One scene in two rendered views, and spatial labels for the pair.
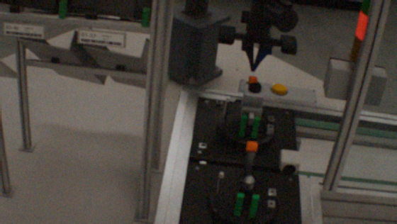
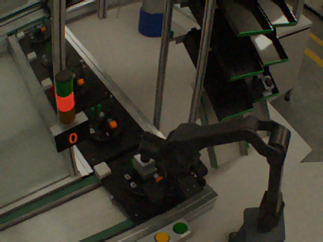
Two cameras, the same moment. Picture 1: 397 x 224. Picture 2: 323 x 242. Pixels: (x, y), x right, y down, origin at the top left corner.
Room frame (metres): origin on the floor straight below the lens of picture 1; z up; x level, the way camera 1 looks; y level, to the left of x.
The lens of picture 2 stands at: (1.67, -0.58, 2.05)
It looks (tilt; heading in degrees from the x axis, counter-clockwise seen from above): 47 degrees down; 139
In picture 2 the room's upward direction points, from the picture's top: 7 degrees clockwise
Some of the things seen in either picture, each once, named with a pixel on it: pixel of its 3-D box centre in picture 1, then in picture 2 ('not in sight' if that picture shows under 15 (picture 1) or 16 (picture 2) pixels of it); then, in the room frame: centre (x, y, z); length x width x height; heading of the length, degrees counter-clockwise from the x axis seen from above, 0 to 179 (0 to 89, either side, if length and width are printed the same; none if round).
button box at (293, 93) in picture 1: (276, 100); (161, 241); (1.31, -0.20, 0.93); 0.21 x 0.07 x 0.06; 89
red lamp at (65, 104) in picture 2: (369, 25); (65, 98); (0.98, -0.30, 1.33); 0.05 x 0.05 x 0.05
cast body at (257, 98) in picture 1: (252, 101); (143, 161); (1.09, -0.11, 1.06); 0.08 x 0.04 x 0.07; 0
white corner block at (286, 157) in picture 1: (288, 163); (102, 171); (1.00, -0.21, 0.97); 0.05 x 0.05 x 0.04; 89
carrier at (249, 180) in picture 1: (247, 191); (102, 120); (0.84, -0.11, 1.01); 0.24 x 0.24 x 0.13; 89
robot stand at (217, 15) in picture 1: (192, 43); (256, 237); (1.51, 0.04, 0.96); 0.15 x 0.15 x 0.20; 53
